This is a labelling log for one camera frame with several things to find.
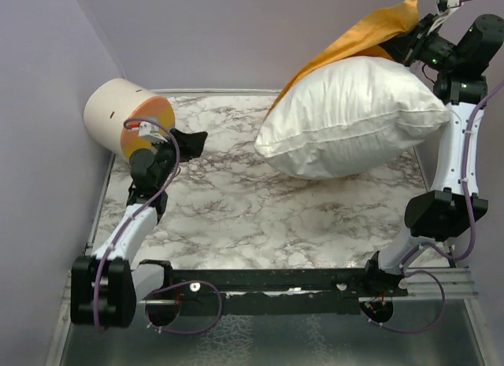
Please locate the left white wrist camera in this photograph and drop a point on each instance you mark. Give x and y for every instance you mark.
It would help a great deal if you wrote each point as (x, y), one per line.
(151, 133)

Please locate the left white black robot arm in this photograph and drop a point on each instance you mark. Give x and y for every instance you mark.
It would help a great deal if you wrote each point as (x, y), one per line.
(103, 292)

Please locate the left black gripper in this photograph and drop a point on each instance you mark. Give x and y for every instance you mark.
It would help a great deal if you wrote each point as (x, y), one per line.
(190, 145)

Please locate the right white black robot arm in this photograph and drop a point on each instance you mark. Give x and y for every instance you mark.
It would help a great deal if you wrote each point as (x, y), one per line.
(452, 205)

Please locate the aluminium frame rail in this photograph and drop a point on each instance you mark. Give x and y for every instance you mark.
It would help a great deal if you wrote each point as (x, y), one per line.
(417, 282)

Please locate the orange Mickey Mouse pillowcase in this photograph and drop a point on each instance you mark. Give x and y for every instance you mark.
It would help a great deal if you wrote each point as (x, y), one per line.
(362, 39)

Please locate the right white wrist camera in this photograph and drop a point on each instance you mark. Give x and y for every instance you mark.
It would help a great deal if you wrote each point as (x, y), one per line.
(444, 9)

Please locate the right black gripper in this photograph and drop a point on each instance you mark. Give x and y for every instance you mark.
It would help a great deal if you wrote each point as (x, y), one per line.
(402, 46)

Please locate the white cylinder with orange lid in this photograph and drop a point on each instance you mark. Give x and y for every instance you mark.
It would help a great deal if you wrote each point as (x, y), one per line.
(116, 101)

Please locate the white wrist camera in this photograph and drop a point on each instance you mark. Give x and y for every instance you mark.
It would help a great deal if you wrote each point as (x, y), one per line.
(151, 133)
(444, 9)

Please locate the white pillow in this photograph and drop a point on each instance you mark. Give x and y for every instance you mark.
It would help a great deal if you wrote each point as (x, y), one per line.
(348, 117)

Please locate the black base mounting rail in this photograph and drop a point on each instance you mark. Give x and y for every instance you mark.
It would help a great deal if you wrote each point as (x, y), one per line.
(256, 292)

